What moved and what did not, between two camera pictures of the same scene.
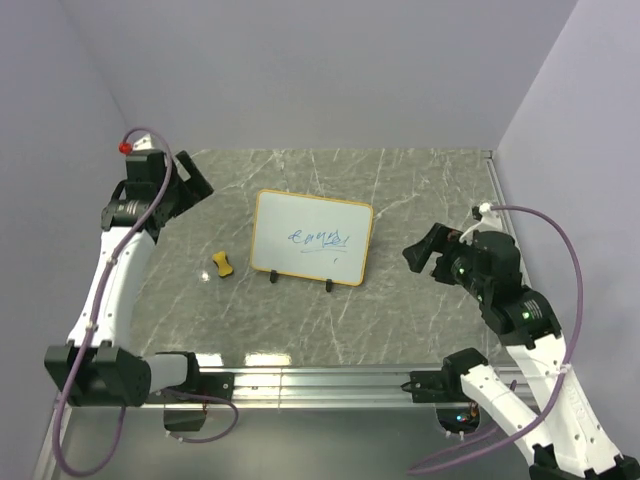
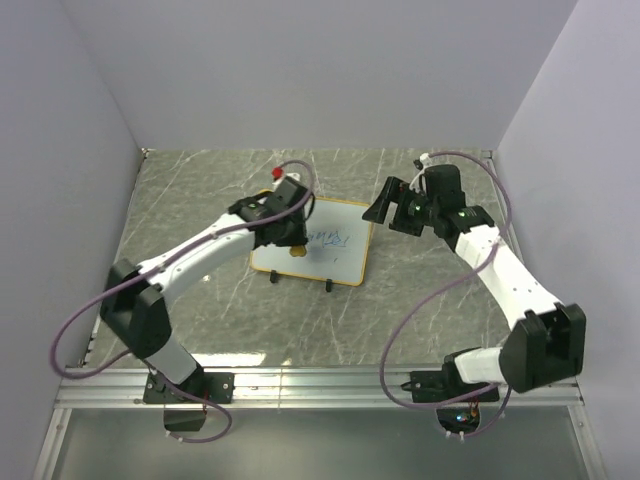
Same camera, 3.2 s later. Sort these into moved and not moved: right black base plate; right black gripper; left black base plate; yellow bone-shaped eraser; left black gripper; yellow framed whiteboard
Moved: left black gripper; yellow bone-shaped eraser; right black gripper
Not moved: right black base plate; left black base plate; yellow framed whiteboard
